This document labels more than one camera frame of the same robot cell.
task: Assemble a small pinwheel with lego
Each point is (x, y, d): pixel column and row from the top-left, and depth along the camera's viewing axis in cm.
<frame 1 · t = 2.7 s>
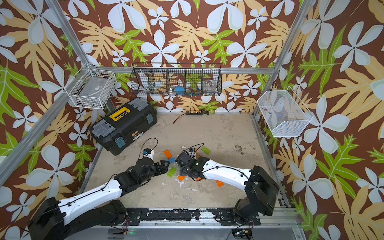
left hand: (165, 162, 82), fingers open
right hand: (184, 170, 84), fingers open
black toolbox yellow handle: (116, 130, 90), point 18 cm above the table
black power strip: (194, 112, 122), point 2 cm above the table
lime lego brick far: (206, 150, 101), on the table
lime lego brick near: (171, 172, 90), point 2 cm above the table
orange lego brick: (181, 177, 88), point 2 cm above the table

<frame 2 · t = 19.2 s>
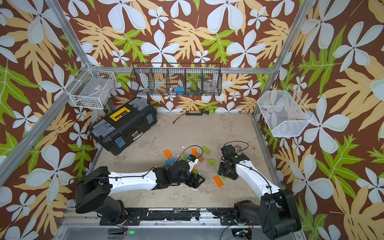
left hand: (201, 176, 78), fingers open
right hand: (221, 172, 86), fingers open
orange lego brick upper: (194, 151, 99), on the table
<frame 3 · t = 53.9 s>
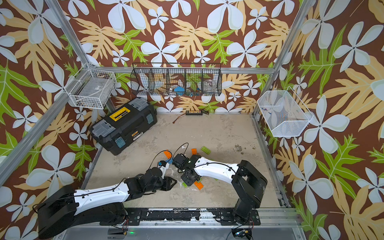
left hand: (176, 180, 81), fingers open
right hand: (188, 178, 84), fingers closed
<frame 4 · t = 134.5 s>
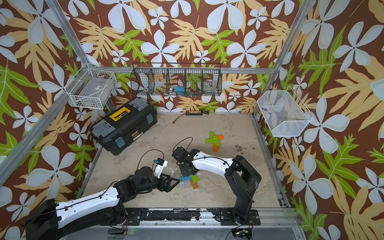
left hand: (175, 178, 76), fingers open
right hand: (186, 171, 88), fingers open
lime lego brick held: (212, 136, 104), point 4 cm above the table
lime lego brick middle: (212, 140, 103), point 3 cm above the table
orange lego brick long: (215, 148, 100), point 2 cm above the table
